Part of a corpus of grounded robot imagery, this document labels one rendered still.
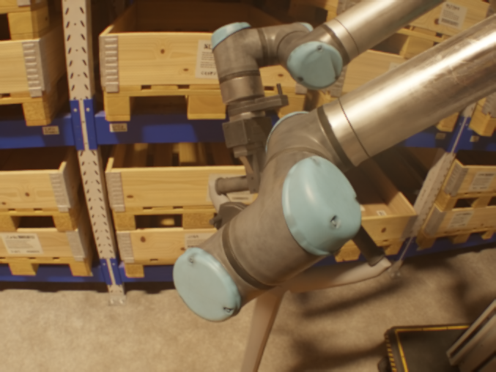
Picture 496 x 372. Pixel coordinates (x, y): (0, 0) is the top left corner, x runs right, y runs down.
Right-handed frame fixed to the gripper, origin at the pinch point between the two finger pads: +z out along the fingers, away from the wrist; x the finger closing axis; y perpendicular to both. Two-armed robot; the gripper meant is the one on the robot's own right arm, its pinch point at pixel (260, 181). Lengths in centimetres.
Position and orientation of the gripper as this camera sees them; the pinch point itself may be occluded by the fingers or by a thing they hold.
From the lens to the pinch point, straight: 74.5
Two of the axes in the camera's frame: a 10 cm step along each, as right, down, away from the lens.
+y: -8.6, 1.1, 5.0
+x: -4.7, 2.0, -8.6
